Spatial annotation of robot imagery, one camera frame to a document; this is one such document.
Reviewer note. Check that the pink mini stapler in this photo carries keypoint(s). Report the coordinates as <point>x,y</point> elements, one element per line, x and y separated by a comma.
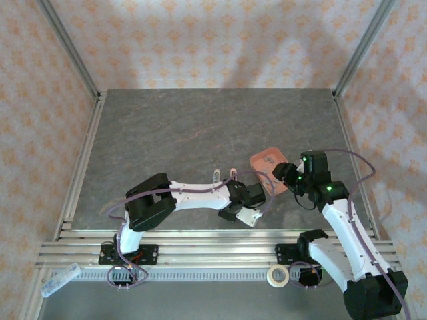
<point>233,172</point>

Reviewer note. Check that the beige cylinder piece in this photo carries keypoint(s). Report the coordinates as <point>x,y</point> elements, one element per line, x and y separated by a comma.
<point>217,175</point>

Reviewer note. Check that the pink plastic tray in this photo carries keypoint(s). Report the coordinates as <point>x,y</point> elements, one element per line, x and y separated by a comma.
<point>260,160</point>

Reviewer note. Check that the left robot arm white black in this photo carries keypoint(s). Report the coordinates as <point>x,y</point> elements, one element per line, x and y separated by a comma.
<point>200,196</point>

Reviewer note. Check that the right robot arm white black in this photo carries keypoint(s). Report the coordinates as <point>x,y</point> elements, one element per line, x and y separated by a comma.
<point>340,226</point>

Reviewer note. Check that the aluminium mounting rails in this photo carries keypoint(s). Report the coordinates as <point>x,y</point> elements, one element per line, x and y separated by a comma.
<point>213,250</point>

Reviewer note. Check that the white tape roll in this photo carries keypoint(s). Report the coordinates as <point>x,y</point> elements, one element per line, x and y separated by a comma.
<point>271,276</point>

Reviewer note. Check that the clear plastic bottle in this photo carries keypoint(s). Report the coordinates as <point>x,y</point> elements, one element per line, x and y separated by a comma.
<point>60,280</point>

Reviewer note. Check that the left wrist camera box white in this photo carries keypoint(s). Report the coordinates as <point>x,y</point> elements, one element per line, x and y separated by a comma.
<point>248,217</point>

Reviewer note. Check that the aluminium side rail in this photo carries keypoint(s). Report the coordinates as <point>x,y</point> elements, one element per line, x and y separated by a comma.
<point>90,140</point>
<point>347,133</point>

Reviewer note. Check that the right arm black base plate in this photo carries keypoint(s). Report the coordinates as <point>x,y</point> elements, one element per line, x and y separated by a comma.
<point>283,253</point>

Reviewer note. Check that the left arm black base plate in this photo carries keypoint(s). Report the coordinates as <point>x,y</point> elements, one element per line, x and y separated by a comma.
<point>151,253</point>

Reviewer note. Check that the aluminium frame post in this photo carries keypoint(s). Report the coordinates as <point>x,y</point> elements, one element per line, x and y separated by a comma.
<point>363,43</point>
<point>66,43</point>

